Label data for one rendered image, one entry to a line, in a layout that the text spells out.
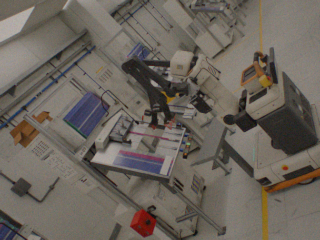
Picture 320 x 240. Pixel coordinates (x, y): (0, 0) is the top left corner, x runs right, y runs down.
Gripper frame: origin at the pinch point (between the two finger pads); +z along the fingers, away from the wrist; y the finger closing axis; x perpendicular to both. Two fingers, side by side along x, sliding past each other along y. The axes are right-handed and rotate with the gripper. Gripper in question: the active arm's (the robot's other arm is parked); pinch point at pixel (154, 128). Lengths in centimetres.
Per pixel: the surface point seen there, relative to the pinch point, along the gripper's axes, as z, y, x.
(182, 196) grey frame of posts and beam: 16, 62, 44
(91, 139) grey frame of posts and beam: -5, 40, -48
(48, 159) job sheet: 11, 62, -83
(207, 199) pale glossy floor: 70, 13, 65
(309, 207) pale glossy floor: -7, 63, 136
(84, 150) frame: -5, 55, -47
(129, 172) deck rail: 4, 60, -3
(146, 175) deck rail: 4, 59, 12
